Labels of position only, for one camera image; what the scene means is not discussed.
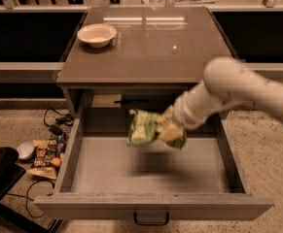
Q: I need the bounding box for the black floor cable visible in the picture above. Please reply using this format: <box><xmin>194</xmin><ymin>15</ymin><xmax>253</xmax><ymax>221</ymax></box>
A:
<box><xmin>43</xmin><ymin>108</ymin><xmax>75</xmax><ymax>137</ymax></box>

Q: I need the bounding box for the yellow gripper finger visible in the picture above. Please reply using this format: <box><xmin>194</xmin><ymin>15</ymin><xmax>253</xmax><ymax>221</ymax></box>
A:
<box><xmin>157</xmin><ymin>106</ymin><xmax>173</xmax><ymax>124</ymax></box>
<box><xmin>158</xmin><ymin>122</ymin><xmax>184</xmax><ymax>143</ymax></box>

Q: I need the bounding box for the open grey drawer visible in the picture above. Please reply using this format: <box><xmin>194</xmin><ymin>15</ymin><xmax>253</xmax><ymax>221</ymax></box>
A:
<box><xmin>34</xmin><ymin>94</ymin><xmax>274</xmax><ymax>222</ymax></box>

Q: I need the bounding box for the small grey bowl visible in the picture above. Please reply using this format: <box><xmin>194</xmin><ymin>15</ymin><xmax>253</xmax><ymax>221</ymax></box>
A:
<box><xmin>17</xmin><ymin>142</ymin><xmax>34</xmax><ymax>160</ymax></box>

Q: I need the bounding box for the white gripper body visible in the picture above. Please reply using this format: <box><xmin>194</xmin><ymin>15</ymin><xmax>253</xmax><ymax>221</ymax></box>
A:
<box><xmin>172</xmin><ymin>82</ymin><xmax>232</xmax><ymax>130</ymax></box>

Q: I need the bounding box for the orange fruit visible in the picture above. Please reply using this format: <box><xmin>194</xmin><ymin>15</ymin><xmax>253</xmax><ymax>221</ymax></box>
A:
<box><xmin>51</xmin><ymin>157</ymin><xmax>61</xmax><ymax>167</ymax></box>

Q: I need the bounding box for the green jalapeno chip bag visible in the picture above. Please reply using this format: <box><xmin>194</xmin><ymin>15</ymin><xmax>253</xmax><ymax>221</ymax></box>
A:
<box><xmin>127</xmin><ymin>110</ymin><xmax>187</xmax><ymax>150</ymax></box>

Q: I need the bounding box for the black drawer handle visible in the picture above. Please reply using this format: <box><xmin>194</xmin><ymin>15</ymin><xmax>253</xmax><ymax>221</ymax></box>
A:
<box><xmin>133</xmin><ymin>212</ymin><xmax>170</xmax><ymax>226</ymax></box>

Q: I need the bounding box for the grey cabinet counter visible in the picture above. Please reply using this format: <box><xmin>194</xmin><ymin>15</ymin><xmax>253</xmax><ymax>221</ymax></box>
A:
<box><xmin>56</xmin><ymin>7</ymin><xmax>232</xmax><ymax>113</ymax></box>

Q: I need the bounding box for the brown snack bag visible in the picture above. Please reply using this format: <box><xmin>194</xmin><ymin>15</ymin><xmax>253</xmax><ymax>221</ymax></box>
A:
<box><xmin>27</xmin><ymin>140</ymin><xmax>66</xmax><ymax>180</ymax></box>

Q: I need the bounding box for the white bowl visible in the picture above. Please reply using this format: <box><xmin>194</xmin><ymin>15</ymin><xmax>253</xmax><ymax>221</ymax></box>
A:
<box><xmin>77</xmin><ymin>23</ymin><xmax>117</xmax><ymax>49</ymax></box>

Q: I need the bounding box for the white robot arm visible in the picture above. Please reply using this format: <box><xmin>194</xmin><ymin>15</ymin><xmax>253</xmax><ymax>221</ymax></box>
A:
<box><xmin>159</xmin><ymin>57</ymin><xmax>283</xmax><ymax>142</ymax></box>

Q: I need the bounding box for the black chair base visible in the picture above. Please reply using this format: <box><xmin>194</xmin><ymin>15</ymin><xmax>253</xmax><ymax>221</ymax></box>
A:
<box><xmin>0</xmin><ymin>147</ymin><xmax>62</xmax><ymax>233</ymax></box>

